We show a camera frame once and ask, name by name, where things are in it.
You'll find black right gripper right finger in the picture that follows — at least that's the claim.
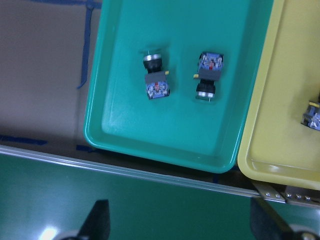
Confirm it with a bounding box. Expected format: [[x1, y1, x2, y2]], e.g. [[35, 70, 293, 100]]
[[250, 197, 295, 240]]

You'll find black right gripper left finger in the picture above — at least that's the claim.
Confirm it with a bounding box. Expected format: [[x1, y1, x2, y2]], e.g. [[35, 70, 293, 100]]
[[76, 199, 111, 240]]

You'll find yellow mushroom push button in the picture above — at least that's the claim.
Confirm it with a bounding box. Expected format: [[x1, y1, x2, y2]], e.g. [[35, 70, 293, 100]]
[[300, 96, 320, 131]]

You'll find green push button switch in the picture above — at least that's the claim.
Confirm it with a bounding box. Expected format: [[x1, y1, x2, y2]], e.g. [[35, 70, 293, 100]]
[[143, 50, 171, 100]]

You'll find green conveyor belt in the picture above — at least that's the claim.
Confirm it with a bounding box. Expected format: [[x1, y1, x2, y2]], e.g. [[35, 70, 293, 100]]
[[0, 144, 320, 240]]

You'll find yellow plastic tray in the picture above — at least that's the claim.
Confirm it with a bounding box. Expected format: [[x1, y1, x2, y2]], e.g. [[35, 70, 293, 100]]
[[237, 0, 320, 190]]

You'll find green plastic tray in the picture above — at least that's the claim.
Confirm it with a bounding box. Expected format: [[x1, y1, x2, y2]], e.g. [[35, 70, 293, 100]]
[[83, 0, 275, 173]]

